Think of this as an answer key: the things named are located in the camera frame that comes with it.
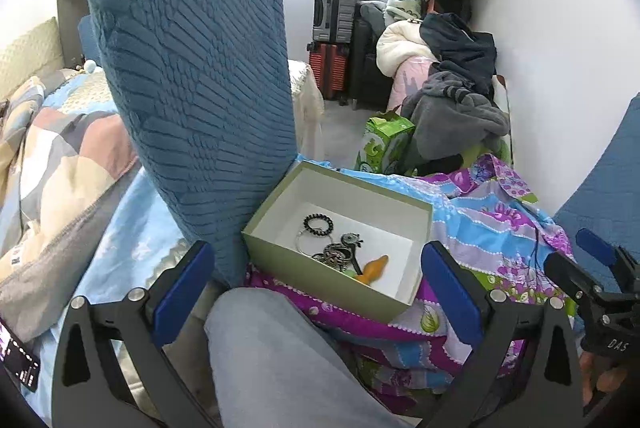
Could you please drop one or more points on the person's grey trouser leg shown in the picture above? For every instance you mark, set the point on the person's grey trouser leg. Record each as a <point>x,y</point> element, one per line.
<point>280,358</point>

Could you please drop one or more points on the blue quilted chair cover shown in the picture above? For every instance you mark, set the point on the blue quilted chair cover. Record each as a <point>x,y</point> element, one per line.
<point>190,68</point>
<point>605,178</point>

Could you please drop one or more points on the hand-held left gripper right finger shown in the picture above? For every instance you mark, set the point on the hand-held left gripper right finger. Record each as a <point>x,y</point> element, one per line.
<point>452,298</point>

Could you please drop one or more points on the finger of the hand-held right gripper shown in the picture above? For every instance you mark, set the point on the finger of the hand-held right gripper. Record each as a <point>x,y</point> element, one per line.
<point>570,275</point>
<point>597,245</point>

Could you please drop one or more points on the beige lace furniture cover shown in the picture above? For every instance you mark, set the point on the beige lace furniture cover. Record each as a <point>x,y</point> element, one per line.
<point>307,108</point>

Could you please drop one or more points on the patchwork bed blanket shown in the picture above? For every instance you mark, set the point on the patchwork bed blanket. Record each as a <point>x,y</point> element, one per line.
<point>60,168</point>

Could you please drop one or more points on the orange gourd ornament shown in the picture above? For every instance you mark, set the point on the orange gourd ornament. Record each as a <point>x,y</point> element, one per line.
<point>374,269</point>

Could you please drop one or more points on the olive green cardboard box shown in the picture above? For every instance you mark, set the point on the olive green cardboard box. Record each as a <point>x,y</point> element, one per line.
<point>380,228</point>

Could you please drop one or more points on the colourful floral striped cloth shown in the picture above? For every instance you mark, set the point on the colourful floral striped cloth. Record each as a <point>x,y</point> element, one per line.
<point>480,218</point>

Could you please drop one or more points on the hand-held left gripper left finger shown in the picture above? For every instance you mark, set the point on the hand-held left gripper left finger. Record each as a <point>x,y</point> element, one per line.
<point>182,293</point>

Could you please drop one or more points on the cream puffer jacket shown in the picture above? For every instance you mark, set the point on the cream puffer jacket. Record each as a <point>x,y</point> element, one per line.
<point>400,43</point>

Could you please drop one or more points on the person's right hand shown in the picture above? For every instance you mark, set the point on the person's right hand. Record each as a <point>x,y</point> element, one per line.
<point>602,375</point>

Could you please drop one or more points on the owl shaped metal pendant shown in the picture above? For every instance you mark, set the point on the owl shaped metal pendant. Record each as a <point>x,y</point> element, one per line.
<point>351,239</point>

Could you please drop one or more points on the cream quilted pillow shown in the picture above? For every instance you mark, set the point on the cream quilted pillow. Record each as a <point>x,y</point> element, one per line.
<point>30,53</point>

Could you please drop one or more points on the pink cloth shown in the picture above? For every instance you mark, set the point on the pink cloth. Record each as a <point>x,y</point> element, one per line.
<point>407,83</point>

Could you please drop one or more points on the red suitcase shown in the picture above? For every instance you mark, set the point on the red suitcase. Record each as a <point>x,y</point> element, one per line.
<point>327,71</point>

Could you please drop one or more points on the black suitcase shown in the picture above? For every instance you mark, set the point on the black suitcase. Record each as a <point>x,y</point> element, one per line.
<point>367,63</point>

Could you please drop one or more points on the green printed carton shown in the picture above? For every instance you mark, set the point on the green printed carton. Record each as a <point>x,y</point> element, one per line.
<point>385,143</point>

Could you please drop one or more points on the grey suitcase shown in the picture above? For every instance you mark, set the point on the grey suitcase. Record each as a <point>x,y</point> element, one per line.
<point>334,11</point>

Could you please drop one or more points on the black and beige patterned bangle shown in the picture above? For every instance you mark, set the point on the black and beige patterned bangle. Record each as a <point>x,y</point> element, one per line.
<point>335,254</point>

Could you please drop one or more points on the light blue bed sheet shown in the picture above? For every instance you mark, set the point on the light blue bed sheet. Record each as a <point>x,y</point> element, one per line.
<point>145,228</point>

